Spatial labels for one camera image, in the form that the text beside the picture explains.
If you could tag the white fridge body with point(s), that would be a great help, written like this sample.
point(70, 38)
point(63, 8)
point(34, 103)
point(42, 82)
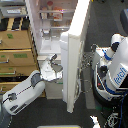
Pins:
point(47, 31)

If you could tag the white blue robot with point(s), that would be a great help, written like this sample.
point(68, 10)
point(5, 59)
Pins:
point(110, 66)

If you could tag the grey device on cabinet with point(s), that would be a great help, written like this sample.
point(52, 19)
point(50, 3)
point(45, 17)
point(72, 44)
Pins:
point(13, 11)

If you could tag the red food package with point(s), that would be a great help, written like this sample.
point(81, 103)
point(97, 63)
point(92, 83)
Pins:
point(57, 16)

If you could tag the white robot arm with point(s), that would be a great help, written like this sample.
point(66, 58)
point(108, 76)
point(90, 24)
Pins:
point(24, 93)

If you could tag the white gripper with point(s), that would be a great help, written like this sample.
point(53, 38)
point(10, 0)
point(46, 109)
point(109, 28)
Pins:
point(51, 71)

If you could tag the white robot base part right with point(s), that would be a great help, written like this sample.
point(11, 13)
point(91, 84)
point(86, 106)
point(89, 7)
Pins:
point(95, 121)

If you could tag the white fridge door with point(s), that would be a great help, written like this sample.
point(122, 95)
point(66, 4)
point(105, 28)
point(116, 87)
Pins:
point(72, 46)

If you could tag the wooden drawer cabinet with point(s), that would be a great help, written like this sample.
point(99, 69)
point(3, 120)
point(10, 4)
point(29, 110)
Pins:
point(18, 56)

